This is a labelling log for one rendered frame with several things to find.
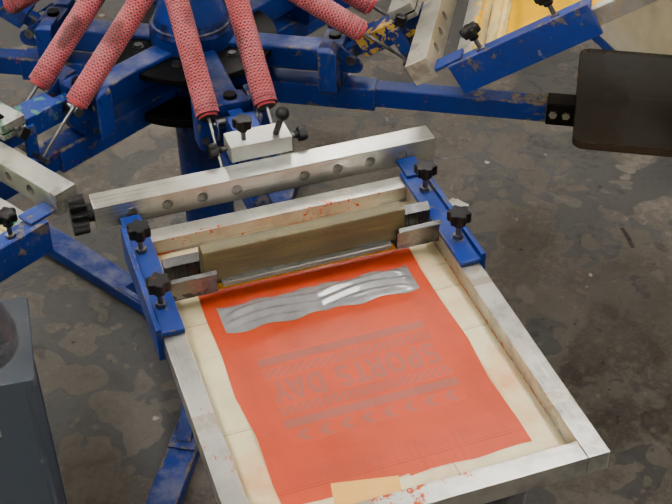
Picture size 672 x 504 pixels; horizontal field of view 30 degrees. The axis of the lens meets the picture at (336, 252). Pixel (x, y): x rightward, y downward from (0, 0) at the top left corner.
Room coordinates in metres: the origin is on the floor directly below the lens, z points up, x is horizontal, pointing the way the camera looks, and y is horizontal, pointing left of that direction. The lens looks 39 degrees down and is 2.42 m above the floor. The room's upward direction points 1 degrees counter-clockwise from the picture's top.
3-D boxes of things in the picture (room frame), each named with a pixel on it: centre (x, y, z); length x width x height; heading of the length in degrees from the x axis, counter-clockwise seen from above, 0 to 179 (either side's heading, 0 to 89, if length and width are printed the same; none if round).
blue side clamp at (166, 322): (1.72, 0.33, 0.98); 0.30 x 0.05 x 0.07; 18
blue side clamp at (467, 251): (1.89, -0.20, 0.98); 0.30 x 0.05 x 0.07; 18
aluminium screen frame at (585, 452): (1.58, -0.01, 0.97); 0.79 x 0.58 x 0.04; 18
